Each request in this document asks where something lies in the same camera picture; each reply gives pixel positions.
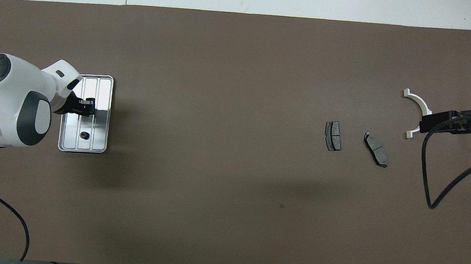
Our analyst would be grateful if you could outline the white curved plastic bracket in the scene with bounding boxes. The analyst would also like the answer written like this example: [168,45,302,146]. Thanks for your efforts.
[400,89,434,141]

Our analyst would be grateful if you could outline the silver metal tray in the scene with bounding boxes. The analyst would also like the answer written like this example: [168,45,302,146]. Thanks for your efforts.
[57,72,115,155]

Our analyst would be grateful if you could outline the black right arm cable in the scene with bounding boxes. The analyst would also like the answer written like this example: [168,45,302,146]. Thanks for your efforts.
[418,112,471,212]

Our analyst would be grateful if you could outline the brown table mat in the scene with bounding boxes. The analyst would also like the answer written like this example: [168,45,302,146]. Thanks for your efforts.
[0,0,471,264]

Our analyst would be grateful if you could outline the long curved grey brake pad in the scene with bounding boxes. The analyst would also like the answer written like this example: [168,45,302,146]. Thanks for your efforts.
[362,131,390,168]

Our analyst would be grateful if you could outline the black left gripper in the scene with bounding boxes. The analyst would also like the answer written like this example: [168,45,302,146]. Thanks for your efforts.
[56,91,97,118]

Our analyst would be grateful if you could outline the rectangular grey brake pad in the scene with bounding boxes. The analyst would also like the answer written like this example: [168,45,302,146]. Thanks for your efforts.
[324,121,343,152]

